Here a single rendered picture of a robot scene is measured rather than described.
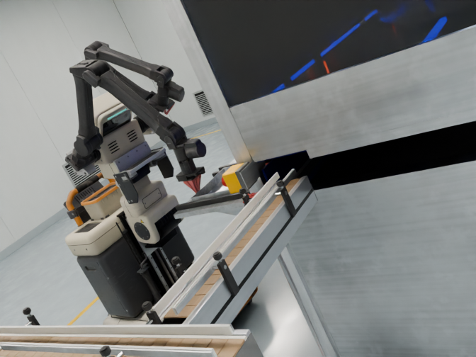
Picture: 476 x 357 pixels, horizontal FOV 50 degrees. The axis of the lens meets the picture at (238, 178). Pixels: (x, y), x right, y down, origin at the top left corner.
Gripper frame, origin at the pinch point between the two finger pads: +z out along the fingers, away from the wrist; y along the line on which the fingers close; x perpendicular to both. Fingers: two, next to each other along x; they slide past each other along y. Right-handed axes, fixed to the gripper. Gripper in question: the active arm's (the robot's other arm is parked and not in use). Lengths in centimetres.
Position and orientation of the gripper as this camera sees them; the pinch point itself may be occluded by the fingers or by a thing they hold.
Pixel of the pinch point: (197, 191)
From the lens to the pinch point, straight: 201.2
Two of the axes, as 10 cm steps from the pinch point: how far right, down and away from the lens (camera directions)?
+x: 4.7, -4.5, 7.6
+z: 3.2, 8.9, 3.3
